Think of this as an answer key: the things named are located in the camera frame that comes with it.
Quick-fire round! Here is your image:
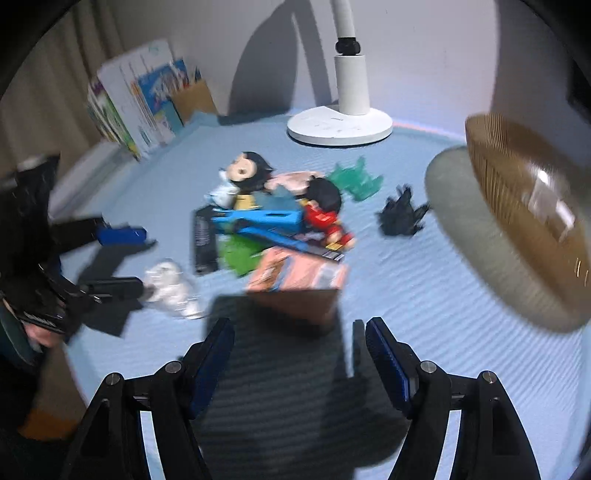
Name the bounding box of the white desk lamp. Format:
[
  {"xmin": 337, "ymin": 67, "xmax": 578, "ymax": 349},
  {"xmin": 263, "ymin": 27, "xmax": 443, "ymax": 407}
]
[{"xmin": 287, "ymin": 1, "xmax": 393, "ymax": 147}]

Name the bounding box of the green book stack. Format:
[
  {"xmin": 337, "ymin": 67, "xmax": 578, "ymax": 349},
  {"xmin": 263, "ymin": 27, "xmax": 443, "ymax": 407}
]
[{"xmin": 86, "ymin": 78, "xmax": 140, "ymax": 159}]

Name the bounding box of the white toy figure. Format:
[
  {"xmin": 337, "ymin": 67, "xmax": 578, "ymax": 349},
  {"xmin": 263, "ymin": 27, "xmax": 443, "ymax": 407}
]
[{"xmin": 140, "ymin": 259, "xmax": 204, "ymax": 320}]

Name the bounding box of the white booklet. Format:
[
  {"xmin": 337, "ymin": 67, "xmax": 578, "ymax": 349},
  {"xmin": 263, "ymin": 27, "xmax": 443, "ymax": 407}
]
[{"xmin": 97, "ymin": 39, "xmax": 173, "ymax": 158}]

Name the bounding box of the pink oval dish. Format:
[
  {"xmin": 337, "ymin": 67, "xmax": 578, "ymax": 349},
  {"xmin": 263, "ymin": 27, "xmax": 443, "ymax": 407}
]
[{"xmin": 264, "ymin": 171, "xmax": 325, "ymax": 196}]

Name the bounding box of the pink toy box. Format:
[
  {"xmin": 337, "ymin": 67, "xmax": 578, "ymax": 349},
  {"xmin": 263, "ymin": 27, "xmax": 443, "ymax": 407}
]
[{"xmin": 245, "ymin": 247, "xmax": 348, "ymax": 329}]

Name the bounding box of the black haired boy figurine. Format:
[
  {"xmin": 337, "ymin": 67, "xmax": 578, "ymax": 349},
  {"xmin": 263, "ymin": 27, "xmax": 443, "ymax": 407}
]
[{"xmin": 204, "ymin": 151, "xmax": 273, "ymax": 209}]

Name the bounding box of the brown cardboard holder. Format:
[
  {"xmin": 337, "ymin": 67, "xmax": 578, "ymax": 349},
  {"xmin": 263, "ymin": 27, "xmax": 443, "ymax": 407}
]
[{"xmin": 171, "ymin": 80, "xmax": 217, "ymax": 124}]

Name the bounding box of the black toy figure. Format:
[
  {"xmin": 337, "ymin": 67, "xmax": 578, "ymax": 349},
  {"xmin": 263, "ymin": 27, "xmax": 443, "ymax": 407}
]
[{"xmin": 377, "ymin": 184, "xmax": 431, "ymax": 237}]

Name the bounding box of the black rectangular box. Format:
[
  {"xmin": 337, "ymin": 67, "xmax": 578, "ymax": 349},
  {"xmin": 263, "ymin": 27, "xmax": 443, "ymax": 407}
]
[{"xmin": 192, "ymin": 206, "xmax": 218, "ymax": 275}]

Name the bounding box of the left hand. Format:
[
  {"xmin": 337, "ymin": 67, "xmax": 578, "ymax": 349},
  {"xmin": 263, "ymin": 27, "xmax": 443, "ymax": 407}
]
[{"xmin": 22, "ymin": 323, "xmax": 62, "ymax": 352}]

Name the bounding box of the green crystal toy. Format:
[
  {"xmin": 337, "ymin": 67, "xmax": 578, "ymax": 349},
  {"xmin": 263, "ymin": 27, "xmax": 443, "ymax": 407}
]
[{"xmin": 219, "ymin": 234, "xmax": 266, "ymax": 277}]

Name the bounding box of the light blue quilted mat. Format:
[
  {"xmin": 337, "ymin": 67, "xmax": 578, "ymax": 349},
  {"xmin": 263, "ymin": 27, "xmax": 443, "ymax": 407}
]
[{"xmin": 63, "ymin": 116, "xmax": 590, "ymax": 479}]

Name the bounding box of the light blue crystal toy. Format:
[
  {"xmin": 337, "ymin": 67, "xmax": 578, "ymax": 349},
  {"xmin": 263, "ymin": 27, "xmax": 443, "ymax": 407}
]
[{"xmin": 252, "ymin": 185, "xmax": 301, "ymax": 211}]

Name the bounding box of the blue illustrated book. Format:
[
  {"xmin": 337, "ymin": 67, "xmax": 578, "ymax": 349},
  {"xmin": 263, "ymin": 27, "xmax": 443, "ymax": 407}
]
[{"xmin": 138, "ymin": 59, "xmax": 189, "ymax": 143}]

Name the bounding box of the blue pen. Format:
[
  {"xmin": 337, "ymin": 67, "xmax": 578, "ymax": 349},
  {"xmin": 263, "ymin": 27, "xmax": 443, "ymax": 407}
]
[{"xmin": 212, "ymin": 209, "xmax": 337, "ymax": 258}]

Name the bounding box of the teal crystal toy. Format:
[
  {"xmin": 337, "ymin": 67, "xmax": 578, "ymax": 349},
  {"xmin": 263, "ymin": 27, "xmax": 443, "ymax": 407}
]
[{"xmin": 328, "ymin": 156, "xmax": 384, "ymax": 202}]

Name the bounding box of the amber ribbed glass bowl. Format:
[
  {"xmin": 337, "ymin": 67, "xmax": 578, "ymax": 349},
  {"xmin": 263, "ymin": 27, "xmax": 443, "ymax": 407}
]
[{"xmin": 425, "ymin": 113, "xmax": 590, "ymax": 333}]

